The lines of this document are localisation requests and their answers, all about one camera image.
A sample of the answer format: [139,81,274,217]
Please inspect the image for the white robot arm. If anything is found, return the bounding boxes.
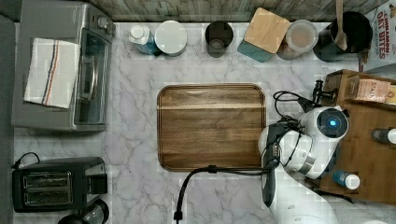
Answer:
[258,106,349,224]

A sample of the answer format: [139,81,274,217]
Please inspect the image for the bamboo drawer organizer box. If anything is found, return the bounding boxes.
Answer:
[318,69,396,205]

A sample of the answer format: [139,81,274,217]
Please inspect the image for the dark wooden cutting board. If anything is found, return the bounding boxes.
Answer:
[157,83,266,172]

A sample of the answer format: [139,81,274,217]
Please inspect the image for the white lidded dark canister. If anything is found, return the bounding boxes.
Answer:
[154,21,188,57]

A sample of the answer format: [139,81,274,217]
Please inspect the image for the dark empty cup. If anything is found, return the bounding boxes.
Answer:
[205,21,233,58]

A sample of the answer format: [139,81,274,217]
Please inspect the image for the blue bottle white cap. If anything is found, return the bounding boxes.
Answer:
[129,24,157,55]

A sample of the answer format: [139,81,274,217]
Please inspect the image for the teal canister bamboo lid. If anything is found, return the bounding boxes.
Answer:
[237,7,290,63]

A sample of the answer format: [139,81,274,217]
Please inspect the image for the clear jar plastic lid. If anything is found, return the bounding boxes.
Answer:
[276,20,318,61]

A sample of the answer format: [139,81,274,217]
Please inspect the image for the black coffee grinder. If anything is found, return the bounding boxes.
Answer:
[57,199,109,224]

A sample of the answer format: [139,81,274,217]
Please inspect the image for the striped white dish towel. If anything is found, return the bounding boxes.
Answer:
[23,38,80,108]

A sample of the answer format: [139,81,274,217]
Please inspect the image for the black two-slot toaster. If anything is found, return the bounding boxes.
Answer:
[12,157,108,213]

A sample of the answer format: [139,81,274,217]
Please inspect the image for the silver toaster oven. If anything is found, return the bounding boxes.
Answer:
[11,0,115,132]

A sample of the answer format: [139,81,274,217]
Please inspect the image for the wooden spoon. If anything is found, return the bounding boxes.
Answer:
[334,0,347,50]

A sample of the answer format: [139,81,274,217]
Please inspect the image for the blue canister on box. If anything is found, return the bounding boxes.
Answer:
[332,170,361,190]

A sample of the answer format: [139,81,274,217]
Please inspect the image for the black utensil pot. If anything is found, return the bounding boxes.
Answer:
[312,11,374,63]

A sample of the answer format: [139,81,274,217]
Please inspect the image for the dark spice bottle white cap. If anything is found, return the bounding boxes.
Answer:
[371,129,396,145]

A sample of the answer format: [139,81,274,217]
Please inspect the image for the yellow tea packet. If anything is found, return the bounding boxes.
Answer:
[386,85,396,105]

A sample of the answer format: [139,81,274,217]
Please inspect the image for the cinnamon oat bites box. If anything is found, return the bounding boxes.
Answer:
[358,0,396,73]

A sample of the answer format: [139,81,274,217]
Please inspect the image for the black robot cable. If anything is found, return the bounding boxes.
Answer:
[173,91,316,224]

